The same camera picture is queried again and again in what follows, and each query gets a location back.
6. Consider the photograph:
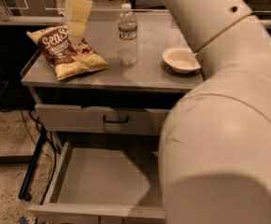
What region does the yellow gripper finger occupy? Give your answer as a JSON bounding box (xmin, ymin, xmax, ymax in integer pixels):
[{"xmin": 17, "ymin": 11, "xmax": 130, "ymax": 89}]
[
  {"xmin": 68, "ymin": 0, "xmax": 93, "ymax": 23},
  {"xmin": 68, "ymin": 21, "xmax": 86, "ymax": 42}
]

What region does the brown yellow chip bag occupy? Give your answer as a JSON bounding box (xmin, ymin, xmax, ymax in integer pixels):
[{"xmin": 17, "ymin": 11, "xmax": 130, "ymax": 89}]
[{"xmin": 27, "ymin": 25, "xmax": 109, "ymax": 81}]

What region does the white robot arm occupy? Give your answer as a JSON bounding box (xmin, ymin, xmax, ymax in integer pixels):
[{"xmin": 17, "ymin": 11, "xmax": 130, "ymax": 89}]
[{"xmin": 158, "ymin": 0, "xmax": 271, "ymax": 224}]

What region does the closed upper grey drawer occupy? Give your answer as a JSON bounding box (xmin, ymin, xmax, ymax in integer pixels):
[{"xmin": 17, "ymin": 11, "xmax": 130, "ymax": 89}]
[{"xmin": 36, "ymin": 104, "xmax": 168, "ymax": 135}]

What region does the grey metal drawer cabinet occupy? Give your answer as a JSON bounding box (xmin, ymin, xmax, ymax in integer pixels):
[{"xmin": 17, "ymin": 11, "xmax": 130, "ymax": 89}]
[{"xmin": 21, "ymin": 10, "xmax": 205, "ymax": 224}]

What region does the open middle grey drawer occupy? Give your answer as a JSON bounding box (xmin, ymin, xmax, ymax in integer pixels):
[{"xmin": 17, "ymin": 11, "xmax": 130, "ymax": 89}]
[{"xmin": 29, "ymin": 142, "xmax": 165, "ymax": 224}]

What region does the clear plastic water bottle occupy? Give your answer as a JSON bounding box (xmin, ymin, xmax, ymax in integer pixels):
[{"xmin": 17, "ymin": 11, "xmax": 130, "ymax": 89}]
[{"xmin": 118, "ymin": 3, "xmax": 137, "ymax": 65}]

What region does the white paper bowl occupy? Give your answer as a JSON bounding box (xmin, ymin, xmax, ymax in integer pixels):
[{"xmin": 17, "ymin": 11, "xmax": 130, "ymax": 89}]
[{"xmin": 163, "ymin": 46, "xmax": 201, "ymax": 74}]

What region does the black table leg frame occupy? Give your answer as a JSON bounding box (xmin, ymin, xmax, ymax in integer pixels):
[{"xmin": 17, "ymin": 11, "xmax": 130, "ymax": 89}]
[{"xmin": 0, "ymin": 127, "xmax": 47, "ymax": 202}]

